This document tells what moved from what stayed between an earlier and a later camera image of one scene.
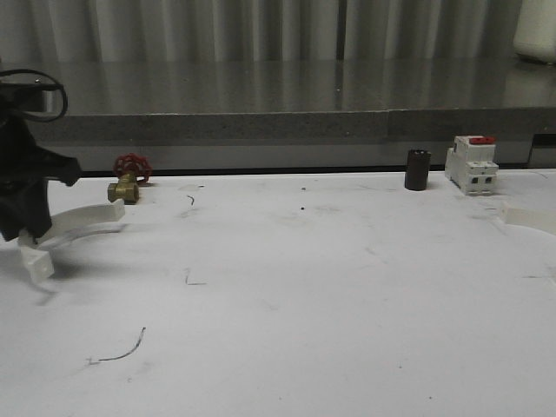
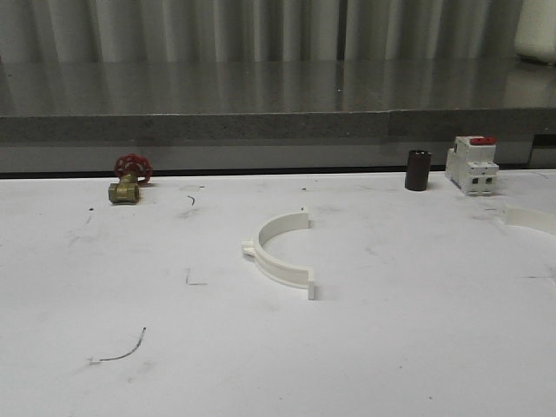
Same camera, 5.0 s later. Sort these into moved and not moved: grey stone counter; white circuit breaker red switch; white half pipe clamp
Moved: white half pipe clamp
Not moved: white circuit breaker red switch; grey stone counter
